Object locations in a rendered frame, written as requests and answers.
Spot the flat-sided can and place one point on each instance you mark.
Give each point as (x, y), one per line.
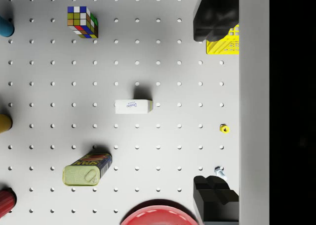
(84, 171)

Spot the bolt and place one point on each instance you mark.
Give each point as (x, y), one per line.
(220, 172)

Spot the blue mug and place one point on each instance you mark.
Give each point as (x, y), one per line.
(5, 27)

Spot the puzzle cube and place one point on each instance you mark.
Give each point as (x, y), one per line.
(80, 21)

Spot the yellow and white box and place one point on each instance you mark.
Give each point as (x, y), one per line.
(133, 106)

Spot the yellow mug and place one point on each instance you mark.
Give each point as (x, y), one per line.
(4, 124)

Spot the red mug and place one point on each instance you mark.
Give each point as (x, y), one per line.
(7, 202)

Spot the red plate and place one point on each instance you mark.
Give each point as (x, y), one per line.
(160, 215)

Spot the small yellow nut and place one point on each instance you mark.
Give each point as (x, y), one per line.
(224, 128)

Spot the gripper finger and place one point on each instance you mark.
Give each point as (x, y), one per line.
(217, 17)
(214, 202)

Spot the yellow basket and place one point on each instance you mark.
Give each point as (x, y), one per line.
(222, 47)

